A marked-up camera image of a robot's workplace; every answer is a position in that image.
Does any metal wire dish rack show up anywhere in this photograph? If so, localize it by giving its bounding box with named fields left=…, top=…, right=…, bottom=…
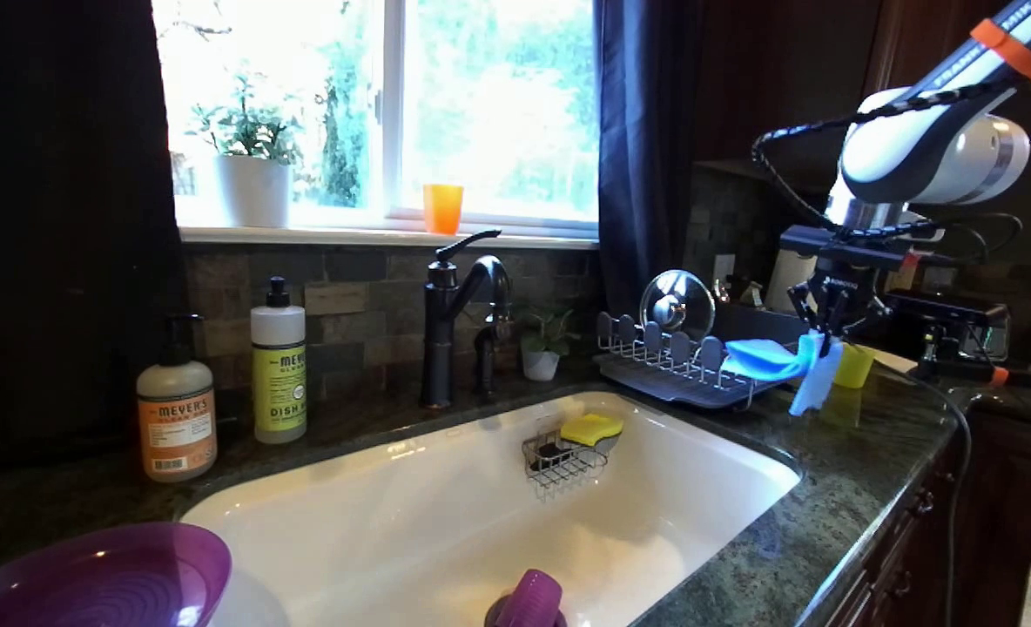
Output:
left=597, top=308, right=806, bottom=412

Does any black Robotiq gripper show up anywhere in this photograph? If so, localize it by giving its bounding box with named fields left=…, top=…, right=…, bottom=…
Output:
left=779, top=226, right=926, bottom=338

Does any orange label soap bottle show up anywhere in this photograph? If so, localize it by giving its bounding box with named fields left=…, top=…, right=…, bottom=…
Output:
left=135, top=315, right=216, bottom=484

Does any glass pot lid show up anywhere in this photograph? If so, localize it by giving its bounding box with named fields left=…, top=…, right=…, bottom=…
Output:
left=639, top=268, right=719, bottom=338

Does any white pot window plant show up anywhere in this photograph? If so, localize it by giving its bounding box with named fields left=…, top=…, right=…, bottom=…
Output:
left=194, top=72, right=299, bottom=231

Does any wire sponge caddy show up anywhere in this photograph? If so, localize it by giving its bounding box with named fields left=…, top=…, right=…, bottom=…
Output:
left=523, top=432, right=611, bottom=488

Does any black cable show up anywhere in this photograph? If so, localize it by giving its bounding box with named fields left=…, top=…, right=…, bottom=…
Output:
left=876, top=363, right=1013, bottom=627

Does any purple plastic bowl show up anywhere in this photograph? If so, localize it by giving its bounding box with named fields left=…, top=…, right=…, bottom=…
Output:
left=0, top=522, right=232, bottom=627

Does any small green potted plant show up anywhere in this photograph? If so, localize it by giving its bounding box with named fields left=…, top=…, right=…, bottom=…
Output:
left=518, top=308, right=578, bottom=382

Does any blue striped towel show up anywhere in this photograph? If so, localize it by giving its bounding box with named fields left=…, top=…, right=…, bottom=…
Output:
left=720, top=330, right=842, bottom=417

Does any purple plastic cup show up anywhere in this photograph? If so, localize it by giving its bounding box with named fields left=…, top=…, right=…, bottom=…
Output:
left=486, top=569, right=567, bottom=627

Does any green label soap bottle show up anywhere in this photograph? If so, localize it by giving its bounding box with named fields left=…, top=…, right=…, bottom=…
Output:
left=251, top=274, right=306, bottom=445

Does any dark blue curtain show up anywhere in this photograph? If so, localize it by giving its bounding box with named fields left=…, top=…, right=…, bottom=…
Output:
left=591, top=0, right=699, bottom=311

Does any yellow cup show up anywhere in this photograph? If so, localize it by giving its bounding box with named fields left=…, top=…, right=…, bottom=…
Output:
left=835, top=344, right=876, bottom=390

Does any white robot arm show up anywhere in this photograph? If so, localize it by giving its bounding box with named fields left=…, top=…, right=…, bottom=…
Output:
left=776, top=0, right=1031, bottom=338

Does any orange plastic cup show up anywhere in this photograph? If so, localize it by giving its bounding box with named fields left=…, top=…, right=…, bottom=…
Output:
left=426, top=183, right=463, bottom=233

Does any yellow sponge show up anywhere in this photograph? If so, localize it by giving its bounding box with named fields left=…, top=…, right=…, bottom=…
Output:
left=560, top=412, right=623, bottom=445

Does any dark kitchen faucet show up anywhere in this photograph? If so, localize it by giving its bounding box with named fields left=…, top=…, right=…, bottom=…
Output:
left=421, top=226, right=515, bottom=412

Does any white sink basin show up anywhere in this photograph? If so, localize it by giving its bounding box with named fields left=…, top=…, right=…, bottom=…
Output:
left=188, top=390, right=797, bottom=627

